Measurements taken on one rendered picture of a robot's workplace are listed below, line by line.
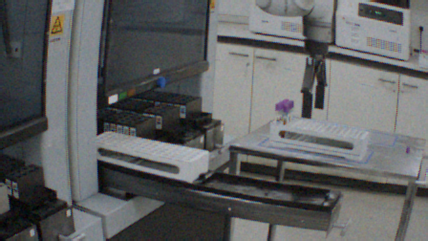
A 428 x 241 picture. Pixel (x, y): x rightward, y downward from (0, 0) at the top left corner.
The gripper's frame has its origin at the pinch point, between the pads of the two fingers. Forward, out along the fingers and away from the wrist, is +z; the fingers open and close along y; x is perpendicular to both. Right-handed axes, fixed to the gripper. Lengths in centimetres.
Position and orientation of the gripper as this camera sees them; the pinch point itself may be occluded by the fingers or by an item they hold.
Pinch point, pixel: (312, 109)
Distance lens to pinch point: 170.5
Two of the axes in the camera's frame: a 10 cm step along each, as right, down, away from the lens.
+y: 4.3, -2.0, 8.8
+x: -9.0, -1.6, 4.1
